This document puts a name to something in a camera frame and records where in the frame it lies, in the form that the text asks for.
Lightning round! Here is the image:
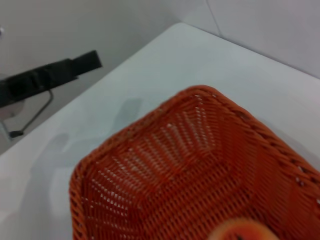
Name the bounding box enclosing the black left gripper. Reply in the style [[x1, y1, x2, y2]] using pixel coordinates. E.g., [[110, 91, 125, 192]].
[[0, 49, 104, 108]]

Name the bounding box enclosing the orange woven plastic basket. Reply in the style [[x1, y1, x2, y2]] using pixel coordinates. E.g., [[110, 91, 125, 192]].
[[68, 84, 320, 240]]

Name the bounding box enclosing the round toasted bread bun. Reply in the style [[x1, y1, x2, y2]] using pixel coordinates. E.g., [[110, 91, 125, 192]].
[[208, 216, 279, 240]]

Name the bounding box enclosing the thin black cable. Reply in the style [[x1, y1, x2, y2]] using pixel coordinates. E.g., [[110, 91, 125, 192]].
[[9, 89, 54, 138]]

